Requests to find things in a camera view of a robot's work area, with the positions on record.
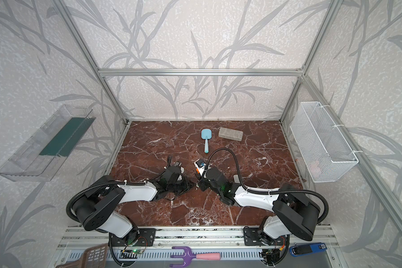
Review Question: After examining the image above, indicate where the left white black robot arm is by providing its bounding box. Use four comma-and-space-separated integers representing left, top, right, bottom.
66, 162, 195, 239

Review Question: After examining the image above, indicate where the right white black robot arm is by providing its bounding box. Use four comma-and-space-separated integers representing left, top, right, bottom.
195, 163, 320, 245

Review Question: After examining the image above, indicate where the light blue small spatula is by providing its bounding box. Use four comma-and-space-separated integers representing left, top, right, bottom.
201, 128, 212, 154

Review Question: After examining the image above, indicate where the purple pink garden fork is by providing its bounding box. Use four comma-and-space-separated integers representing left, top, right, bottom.
169, 246, 221, 268

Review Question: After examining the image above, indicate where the brown plastic basket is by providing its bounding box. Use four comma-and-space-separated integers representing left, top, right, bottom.
57, 243, 108, 268

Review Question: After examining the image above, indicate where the blue black device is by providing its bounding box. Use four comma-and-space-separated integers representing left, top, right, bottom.
289, 243, 327, 257

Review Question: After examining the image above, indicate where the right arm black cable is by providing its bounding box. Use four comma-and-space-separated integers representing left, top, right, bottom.
205, 148, 329, 224

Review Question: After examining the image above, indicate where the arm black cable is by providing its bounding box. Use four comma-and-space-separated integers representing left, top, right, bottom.
205, 148, 329, 224
66, 155, 173, 223

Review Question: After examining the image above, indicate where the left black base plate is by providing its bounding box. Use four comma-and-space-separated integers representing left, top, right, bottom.
109, 228, 156, 247

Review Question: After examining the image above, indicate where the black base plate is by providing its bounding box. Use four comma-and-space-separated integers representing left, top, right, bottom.
109, 228, 156, 247
243, 226, 285, 247

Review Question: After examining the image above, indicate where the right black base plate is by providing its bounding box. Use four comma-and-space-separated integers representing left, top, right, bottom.
243, 226, 285, 247

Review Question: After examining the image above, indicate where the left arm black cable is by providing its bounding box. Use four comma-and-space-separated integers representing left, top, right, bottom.
66, 155, 173, 223

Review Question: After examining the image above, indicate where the white wire mesh basket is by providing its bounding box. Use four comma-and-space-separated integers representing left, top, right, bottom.
290, 102, 358, 183

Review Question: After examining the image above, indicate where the clear wall shelf green mat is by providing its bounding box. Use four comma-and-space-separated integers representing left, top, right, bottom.
0, 105, 96, 182

